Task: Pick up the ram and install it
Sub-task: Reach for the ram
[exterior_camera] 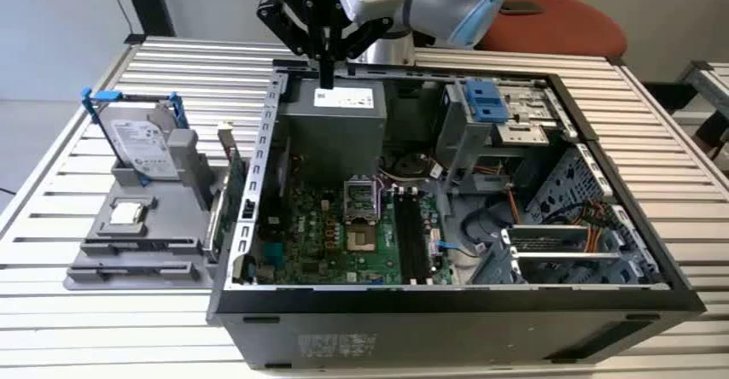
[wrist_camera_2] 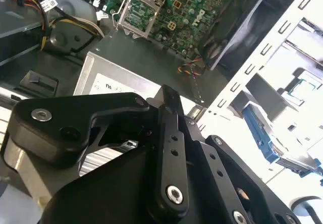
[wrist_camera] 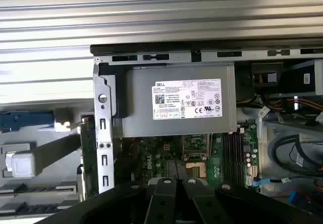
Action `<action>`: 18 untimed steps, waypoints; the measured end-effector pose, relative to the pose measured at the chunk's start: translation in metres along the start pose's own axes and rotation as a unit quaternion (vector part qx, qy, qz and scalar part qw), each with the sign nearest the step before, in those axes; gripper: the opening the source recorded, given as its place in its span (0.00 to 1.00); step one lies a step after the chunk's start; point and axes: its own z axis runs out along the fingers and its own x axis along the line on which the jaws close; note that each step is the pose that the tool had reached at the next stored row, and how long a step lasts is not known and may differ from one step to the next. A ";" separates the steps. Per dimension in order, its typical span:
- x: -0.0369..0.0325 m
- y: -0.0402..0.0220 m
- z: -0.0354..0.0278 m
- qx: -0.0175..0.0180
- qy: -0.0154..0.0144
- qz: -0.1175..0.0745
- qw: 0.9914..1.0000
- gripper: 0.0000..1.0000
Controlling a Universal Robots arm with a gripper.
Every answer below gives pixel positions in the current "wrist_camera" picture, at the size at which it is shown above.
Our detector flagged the grey parts rack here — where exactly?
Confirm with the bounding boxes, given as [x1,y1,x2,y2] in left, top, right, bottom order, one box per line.
[0,102,86,221]

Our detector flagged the orange yellow wire bundle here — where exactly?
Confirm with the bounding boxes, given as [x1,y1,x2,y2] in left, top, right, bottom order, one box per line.
[264,95,323,124]

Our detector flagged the black cable loop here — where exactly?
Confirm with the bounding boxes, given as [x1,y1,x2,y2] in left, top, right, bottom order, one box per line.
[272,133,323,175]

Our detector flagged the metal socket cover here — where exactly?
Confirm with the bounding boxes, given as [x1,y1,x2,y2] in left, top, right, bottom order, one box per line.
[181,134,212,159]

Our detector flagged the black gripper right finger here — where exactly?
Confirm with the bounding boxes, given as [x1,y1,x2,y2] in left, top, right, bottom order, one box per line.
[181,178,323,224]

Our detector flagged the green motherboard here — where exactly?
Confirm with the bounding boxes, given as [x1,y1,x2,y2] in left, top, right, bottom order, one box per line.
[113,122,260,193]

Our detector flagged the grey power supply unit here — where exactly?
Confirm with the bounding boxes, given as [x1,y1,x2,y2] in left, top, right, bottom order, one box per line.
[113,64,238,138]

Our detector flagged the green graphics card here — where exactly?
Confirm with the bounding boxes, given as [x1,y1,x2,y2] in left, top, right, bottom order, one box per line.
[80,115,99,201]

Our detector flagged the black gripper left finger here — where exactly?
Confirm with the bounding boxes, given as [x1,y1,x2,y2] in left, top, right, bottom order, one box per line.
[37,178,178,224]

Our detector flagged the light blue data wire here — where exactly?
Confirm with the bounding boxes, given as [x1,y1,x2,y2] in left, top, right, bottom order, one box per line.
[251,177,263,193]

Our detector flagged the RAM memory stick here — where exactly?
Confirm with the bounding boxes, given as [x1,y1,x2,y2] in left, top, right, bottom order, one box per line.
[15,202,63,215]
[14,183,59,194]

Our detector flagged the black open PC case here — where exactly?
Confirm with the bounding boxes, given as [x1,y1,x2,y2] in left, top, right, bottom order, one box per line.
[90,43,323,224]

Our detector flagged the black RAM slot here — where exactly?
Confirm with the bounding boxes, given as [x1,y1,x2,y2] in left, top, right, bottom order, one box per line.
[227,133,234,187]
[232,133,239,187]
[238,133,245,187]
[221,133,228,187]

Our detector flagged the hard disk in blue carrier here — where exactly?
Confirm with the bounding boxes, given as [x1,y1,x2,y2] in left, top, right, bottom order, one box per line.
[0,109,56,134]

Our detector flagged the CPU socket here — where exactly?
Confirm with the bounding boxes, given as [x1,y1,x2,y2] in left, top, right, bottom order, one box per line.
[185,161,208,180]

